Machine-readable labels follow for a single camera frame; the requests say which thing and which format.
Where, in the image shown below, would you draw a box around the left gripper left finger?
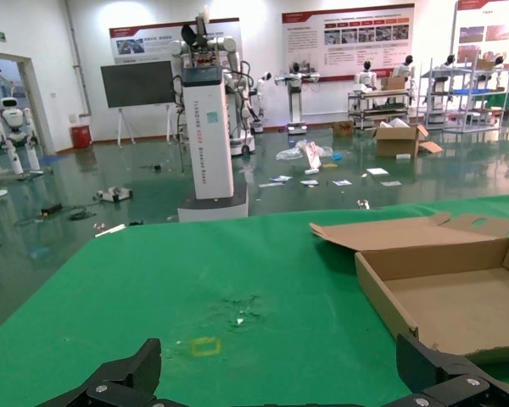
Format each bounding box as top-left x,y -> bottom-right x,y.
36,337 -> 165,407

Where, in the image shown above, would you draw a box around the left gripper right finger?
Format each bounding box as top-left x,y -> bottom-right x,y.
381,332 -> 509,407

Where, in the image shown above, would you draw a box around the cardboard box with torn rim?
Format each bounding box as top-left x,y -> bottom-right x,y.
309,212 -> 509,364

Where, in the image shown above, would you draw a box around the large open cardboard box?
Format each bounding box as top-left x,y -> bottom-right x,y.
372,122 -> 445,159

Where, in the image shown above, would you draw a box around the cardboard box on rack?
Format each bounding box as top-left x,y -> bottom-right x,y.
380,75 -> 407,91

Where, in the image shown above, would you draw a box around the green tablecloth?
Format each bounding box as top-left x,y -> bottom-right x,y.
0,193 -> 509,407

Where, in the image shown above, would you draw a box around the white device on floor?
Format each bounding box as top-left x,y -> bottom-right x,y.
95,186 -> 133,204

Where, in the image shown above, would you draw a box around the red bin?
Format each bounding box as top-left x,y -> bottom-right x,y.
70,125 -> 93,150

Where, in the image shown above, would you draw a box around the white sign board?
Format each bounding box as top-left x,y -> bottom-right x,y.
299,142 -> 323,176

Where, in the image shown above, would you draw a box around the white column robot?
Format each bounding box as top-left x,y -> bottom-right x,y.
169,11 -> 258,224

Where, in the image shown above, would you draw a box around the clear plastic bags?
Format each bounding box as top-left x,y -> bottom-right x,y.
275,140 -> 334,161

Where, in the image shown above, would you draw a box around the metal workbench rack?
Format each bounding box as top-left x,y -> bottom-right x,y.
347,87 -> 412,130

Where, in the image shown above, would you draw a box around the white blue shelving rack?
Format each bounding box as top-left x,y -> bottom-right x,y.
419,57 -> 509,133

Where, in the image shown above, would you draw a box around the black screen on stand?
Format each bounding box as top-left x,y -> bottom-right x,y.
100,60 -> 179,148

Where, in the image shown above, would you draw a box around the white robot with outstretched arms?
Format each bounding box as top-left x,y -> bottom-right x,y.
274,61 -> 322,136

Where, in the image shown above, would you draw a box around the grey wall pipe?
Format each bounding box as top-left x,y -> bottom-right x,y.
65,0 -> 92,118

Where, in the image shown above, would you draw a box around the small wall poster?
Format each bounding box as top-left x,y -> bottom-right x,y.
109,17 -> 242,64

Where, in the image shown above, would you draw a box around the wide red white wall poster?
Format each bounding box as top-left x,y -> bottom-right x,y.
282,3 -> 416,82

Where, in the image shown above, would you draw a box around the wall poster with red photos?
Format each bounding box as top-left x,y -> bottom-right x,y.
451,0 -> 509,69

